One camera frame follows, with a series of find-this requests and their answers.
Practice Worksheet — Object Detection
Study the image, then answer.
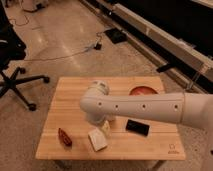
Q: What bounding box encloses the white sponge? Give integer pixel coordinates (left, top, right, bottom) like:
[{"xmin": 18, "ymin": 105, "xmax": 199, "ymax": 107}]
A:
[{"xmin": 88, "ymin": 129, "xmax": 108, "ymax": 151}]

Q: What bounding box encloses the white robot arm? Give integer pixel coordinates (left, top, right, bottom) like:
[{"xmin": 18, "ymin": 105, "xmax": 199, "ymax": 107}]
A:
[{"xmin": 80, "ymin": 80, "xmax": 213, "ymax": 171}]

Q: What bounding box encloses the orange ceramic bowl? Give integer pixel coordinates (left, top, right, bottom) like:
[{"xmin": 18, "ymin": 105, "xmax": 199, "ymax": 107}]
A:
[{"xmin": 130, "ymin": 86, "xmax": 157, "ymax": 95}]

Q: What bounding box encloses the black smartphone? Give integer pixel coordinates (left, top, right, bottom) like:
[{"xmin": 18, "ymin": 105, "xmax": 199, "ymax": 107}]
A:
[{"xmin": 126, "ymin": 120, "xmax": 150, "ymax": 136}]

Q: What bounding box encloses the wooden table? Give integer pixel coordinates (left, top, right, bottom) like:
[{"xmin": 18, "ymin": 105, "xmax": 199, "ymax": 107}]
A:
[{"xmin": 36, "ymin": 77, "xmax": 186, "ymax": 160}]

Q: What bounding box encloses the brown snack packet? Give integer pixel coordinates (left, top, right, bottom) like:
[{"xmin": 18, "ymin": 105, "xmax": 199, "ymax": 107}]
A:
[{"xmin": 58, "ymin": 128, "xmax": 72, "ymax": 147}]

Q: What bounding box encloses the black floor box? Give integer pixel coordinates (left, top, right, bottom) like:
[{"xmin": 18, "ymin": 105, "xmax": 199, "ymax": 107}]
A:
[{"xmin": 105, "ymin": 28, "xmax": 127, "ymax": 44}]

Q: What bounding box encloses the black office chair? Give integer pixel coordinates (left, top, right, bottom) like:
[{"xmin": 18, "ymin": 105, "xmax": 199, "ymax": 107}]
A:
[{"xmin": 0, "ymin": 3, "xmax": 51, "ymax": 112}]

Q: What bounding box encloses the floor cable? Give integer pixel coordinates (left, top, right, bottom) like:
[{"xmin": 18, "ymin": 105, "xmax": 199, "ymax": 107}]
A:
[{"xmin": 19, "ymin": 30, "xmax": 107, "ymax": 63}]

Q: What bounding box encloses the grey metal rail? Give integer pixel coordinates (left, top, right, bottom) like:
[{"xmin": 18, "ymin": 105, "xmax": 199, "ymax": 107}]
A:
[{"xmin": 79, "ymin": 0, "xmax": 213, "ymax": 83}]

